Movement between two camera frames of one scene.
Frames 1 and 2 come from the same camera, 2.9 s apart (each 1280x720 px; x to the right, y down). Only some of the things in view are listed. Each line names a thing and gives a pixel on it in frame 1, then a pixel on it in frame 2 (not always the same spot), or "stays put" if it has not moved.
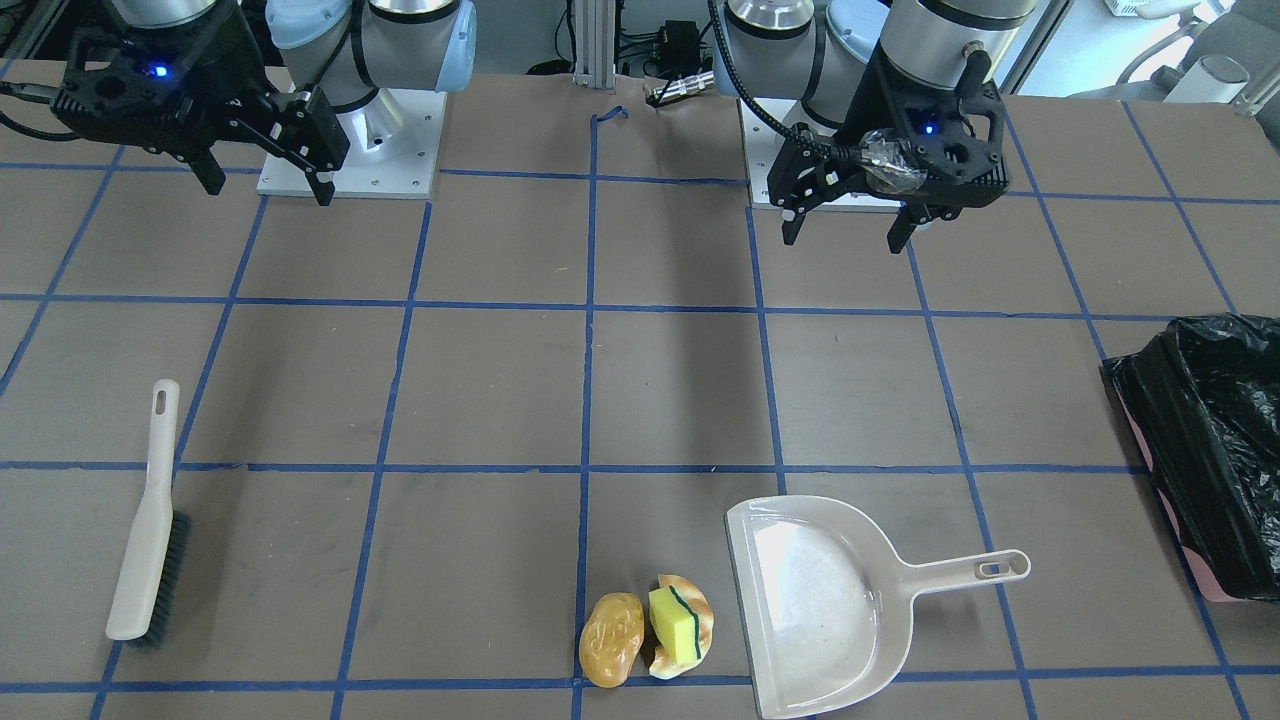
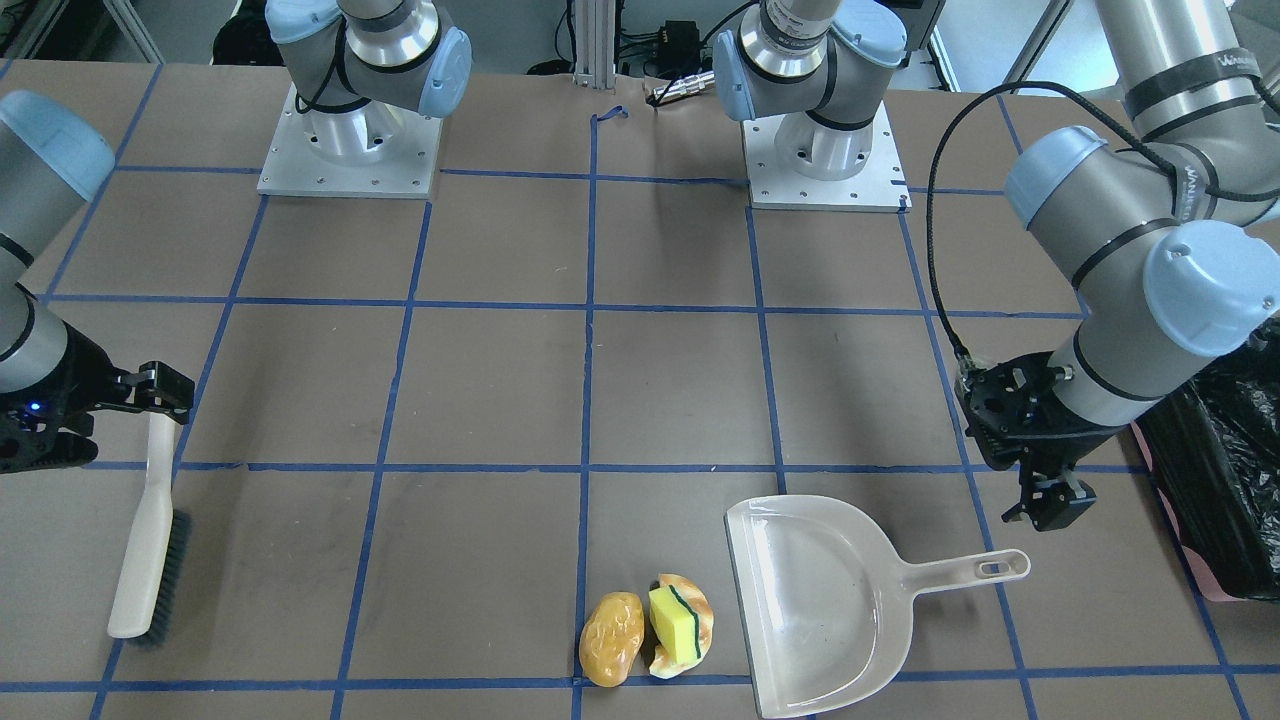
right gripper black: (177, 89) -> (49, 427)
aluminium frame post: (594, 49) stays put
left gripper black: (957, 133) -> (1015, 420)
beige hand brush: (154, 566) stays put
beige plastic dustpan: (828, 599) stays put
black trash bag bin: (1201, 404) stays put
